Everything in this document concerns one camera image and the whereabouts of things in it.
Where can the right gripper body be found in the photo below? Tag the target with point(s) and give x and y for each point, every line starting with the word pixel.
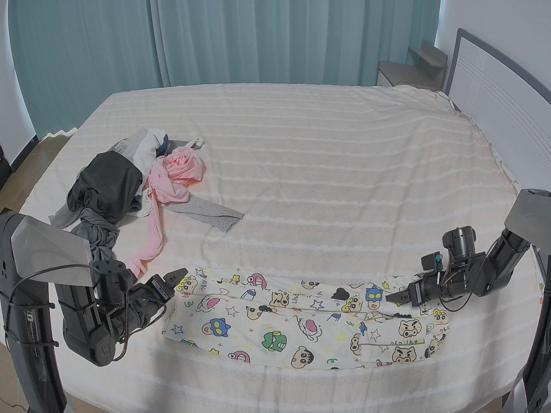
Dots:
pixel 432 291

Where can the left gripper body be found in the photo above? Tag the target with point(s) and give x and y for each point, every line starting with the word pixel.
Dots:
pixel 157 293

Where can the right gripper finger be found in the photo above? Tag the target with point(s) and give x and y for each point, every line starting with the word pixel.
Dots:
pixel 408 296

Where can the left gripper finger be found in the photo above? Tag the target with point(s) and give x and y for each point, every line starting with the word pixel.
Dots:
pixel 175 275

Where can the white printed pyjama top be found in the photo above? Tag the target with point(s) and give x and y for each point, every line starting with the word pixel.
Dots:
pixel 267 316

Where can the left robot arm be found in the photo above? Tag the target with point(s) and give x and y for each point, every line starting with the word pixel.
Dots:
pixel 51 248

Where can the pile of clothes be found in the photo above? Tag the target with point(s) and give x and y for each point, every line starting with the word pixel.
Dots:
pixel 107 183

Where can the bed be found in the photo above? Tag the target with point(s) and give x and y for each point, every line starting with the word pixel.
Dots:
pixel 323 166

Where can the black padded chair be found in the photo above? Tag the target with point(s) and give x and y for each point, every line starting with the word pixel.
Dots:
pixel 3 166

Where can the grey bedside table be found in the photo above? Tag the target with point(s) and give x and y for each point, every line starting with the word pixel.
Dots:
pixel 400 73

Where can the blue-green curtain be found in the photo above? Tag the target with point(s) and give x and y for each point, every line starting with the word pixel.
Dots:
pixel 258 24

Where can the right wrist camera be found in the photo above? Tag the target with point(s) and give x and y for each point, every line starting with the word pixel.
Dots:
pixel 430 263

